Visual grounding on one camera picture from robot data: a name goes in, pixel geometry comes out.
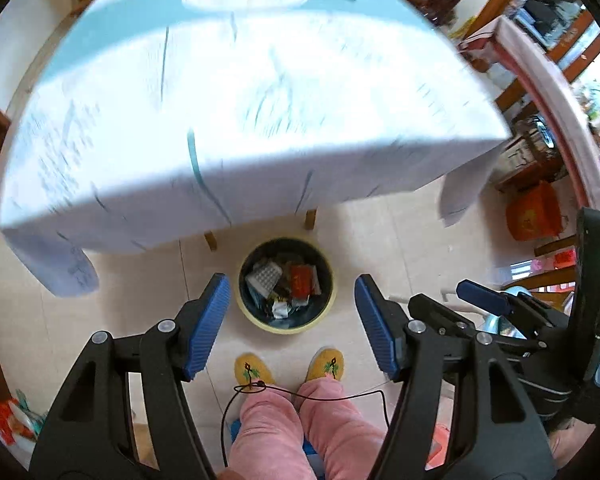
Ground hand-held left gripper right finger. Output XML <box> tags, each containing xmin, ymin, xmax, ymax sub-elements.
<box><xmin>354</xmin><ymin>274</ymin><xmax>556</xmax><ymax>480</ymax></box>

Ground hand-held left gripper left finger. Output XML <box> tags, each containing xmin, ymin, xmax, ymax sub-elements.
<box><xmin>30</xmin><ymin>272</ymin><xmax>232</xmax><ymax>480</ymax></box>

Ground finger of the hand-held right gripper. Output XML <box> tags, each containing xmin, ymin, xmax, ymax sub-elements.
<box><xmin>456</xmin><ymin>280</ymin><xmax>568</xmax><ymax>333</ymax></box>
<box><xmin>408</xmin><ymin>294</ymin><xmax>548</xmax><ymax>357</ymax></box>

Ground yellow-rimmed black trash bin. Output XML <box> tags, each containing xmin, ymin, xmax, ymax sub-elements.
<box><xmin>235</xmin><ymin>237</ymin><xmax>338</xmax><ymax>335</ymax></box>

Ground grey checked paper cup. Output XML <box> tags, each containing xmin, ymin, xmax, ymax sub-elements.
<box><xmin>245</xmin><ymin>261</ymin><xmax>283</xmax><ymax>296</ymax></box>

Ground red snack wrapper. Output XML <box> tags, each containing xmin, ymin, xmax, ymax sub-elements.
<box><xmin>290</xmin><ymin>264</ymin><xmax>315</xmax><ymax>297</ymax></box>

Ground person's right forearm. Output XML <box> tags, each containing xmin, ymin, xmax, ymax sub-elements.
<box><xmin>547</xmin><ymin>420</ymin><xmax>600</xmax><ymax>468</ymax></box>

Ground yellow embroidered slipper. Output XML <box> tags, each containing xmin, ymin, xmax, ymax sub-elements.
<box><xmin>306</xmin><ymin>346</ymin><xmax>346</xmax><ymax>382</ymax></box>
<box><xmin>234</xmin><ymin>353</ymin><xmax>275</xmax><ymax>392</ymax></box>

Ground wooden table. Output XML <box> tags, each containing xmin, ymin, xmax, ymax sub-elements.
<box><xmin>204</xmin><ymin>209</ymin><xmax>317</xmax><ymax>252</ymax></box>

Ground orange bag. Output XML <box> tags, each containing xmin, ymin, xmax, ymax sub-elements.
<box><xmin>505</xmin><ymin>180</ymin><xmax>570</xmax><ymax>242</ymax></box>

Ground person's right leg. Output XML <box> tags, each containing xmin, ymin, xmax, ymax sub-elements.
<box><xmin>297</xmin><ymin>379</ymin><xmax>388</xmax><ymax>480</ymax></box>

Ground red paper packets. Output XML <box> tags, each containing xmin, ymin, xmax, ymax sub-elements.
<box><xmin>0</xmin><ymin>390</ymin><xmax>48</xmax><ymax>448</ymax></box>

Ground pink covered wooden furniture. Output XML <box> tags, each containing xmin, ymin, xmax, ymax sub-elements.
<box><xmin>457</xmin><ymin>15</ymin><xmax>600</xmax><ymax>221</ymax></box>

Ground table with tree-pattern cloth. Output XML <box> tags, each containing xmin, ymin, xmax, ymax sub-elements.
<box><xmin>0</xmin><ymin>0</ymin><xmax>513</xmax><ymax>297</ymax></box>

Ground thin black cord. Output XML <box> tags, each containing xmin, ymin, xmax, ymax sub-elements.
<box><xmin>221</xmin><ymin>381</ymin><xmax>388</xmax><ymax>468</ymax></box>

